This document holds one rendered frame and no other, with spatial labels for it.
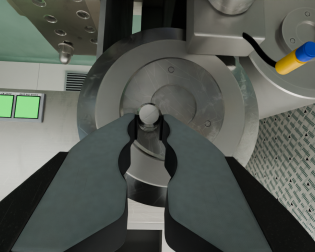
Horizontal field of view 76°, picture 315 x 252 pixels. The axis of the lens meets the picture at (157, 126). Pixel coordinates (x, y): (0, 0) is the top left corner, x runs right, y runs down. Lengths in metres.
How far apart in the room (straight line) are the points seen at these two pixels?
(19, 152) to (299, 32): 0.55
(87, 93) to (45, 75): 3.17
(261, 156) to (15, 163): 0.51
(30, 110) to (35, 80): 2.82
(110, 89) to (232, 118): 0.10
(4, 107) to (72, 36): 0.23
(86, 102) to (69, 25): 0.34
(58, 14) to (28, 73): 3.00
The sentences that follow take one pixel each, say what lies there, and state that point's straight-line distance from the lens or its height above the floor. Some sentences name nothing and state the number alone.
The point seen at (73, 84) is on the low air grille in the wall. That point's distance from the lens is 3.13.
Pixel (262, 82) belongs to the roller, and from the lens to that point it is 0.20.
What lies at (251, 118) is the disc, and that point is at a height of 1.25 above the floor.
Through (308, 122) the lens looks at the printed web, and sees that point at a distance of 0.31.
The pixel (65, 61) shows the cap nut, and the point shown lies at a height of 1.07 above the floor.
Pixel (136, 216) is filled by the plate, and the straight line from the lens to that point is 0.50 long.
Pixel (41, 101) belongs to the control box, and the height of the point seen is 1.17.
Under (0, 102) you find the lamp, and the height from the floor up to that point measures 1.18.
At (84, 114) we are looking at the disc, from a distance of 0.17.
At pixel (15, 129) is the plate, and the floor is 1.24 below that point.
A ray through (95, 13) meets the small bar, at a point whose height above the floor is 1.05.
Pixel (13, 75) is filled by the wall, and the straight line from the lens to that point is 3.55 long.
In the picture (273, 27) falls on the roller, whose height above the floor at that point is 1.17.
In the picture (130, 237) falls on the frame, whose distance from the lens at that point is 0.60.
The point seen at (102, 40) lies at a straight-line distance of 0.19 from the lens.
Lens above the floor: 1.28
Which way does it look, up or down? 8 degrees down
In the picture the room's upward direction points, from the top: 178 degrees counter-clockwise
